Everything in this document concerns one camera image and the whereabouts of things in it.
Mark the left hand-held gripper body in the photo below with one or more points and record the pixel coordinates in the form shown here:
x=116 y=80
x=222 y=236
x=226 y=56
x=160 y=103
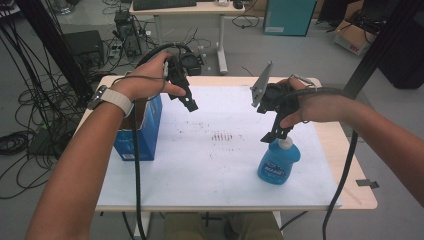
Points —
x=178 y=71

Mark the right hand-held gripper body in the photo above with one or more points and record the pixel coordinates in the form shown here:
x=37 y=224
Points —
x=276 y=98

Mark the blue bottle with white cap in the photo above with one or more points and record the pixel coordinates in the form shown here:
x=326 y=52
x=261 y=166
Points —
x=278 y=163

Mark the blue cardboard box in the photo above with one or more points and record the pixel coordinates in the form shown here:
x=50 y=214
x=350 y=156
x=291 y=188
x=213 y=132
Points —
x=148 y=133

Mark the person's left hand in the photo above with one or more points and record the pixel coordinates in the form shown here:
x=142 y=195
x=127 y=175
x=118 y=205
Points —
x=143 y=81

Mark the person's right hand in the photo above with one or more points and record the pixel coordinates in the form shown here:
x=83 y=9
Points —
x=320 y=106

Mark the wristwatch with white band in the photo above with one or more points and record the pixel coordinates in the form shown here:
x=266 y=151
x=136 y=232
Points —
x=116 y=99

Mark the dark computer tower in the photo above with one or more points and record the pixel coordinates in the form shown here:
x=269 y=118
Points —
x=128 y=33

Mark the white desk with wooden top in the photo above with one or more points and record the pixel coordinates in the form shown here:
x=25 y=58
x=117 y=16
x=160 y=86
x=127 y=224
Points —
x=186 y=8

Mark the white table mat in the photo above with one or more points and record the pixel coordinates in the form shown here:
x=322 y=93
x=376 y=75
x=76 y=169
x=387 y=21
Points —
x=213 y=166

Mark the black keyboard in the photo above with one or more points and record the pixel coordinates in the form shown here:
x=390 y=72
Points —
x=163 y=4

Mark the teal cabinet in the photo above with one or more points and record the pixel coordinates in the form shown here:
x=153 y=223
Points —
x=288 y=16

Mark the black computer mouse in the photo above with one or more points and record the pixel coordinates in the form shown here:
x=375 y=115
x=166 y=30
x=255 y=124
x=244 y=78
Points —
x=238 y=4

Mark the person's olive trousers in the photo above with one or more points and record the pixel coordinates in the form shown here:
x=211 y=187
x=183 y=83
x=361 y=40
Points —
x=256 y=226

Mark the black tape piece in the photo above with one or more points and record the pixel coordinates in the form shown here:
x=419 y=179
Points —
x=366 y=183

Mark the brown cardboard box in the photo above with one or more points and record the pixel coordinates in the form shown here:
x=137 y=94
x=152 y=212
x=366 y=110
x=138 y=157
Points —
x=353 y=38

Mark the black case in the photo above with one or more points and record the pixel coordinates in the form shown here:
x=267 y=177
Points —
x=83 y=45

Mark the black metal stand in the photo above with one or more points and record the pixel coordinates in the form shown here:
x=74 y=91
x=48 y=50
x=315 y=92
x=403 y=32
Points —
x=50 y=40
x=380 y=50

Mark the white table leg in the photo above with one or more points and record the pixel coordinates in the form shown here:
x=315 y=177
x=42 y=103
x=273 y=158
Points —
x=142 y=226

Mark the black cabinet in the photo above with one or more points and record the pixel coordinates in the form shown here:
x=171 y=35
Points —
x=403 y=56

